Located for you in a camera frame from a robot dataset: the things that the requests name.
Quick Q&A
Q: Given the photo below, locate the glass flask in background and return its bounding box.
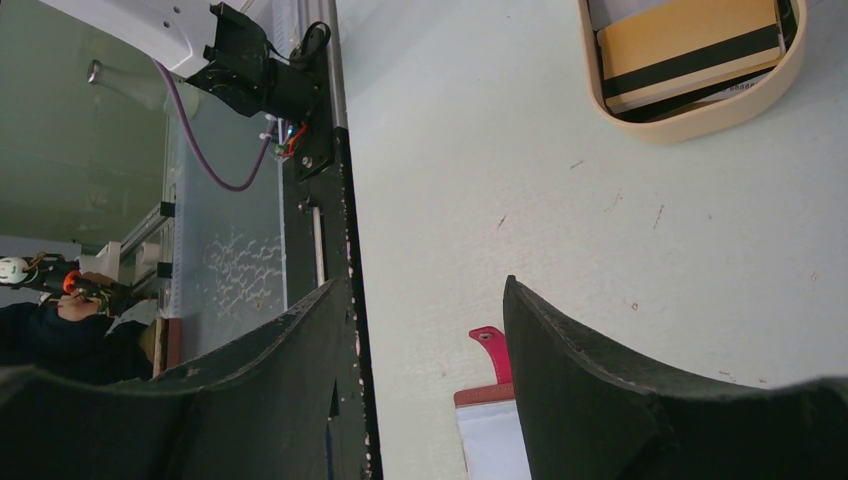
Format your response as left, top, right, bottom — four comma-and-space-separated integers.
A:
87, 59, 200, 119

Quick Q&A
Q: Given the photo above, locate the white apparatus behind table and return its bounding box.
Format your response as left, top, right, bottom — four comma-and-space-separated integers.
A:
1, 252, 141, 316

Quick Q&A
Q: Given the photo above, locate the beige oval tray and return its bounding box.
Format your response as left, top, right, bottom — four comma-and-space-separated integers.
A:
577, 0, 811, 145

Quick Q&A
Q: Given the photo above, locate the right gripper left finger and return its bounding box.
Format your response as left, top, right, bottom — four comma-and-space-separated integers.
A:
1, 280, 347, 479

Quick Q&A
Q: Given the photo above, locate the red card holder wallet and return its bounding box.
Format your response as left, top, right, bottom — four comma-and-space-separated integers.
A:
453, 326, 531, 480

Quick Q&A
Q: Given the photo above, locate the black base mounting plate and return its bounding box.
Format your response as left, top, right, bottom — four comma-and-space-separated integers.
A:
281, 20, 384, 479

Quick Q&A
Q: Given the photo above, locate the person in dark clothing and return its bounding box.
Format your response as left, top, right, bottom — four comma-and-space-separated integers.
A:
1, 296, 153, 385

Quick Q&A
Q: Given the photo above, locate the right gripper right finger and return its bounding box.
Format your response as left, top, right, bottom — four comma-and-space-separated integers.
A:
503, 277, 847, 479

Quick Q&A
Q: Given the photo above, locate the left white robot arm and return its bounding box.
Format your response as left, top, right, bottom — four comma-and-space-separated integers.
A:
49, 0, 330, 123

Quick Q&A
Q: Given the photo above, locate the aluminium frame rail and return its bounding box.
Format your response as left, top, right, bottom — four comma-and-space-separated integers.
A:
159, 1, 361, 326

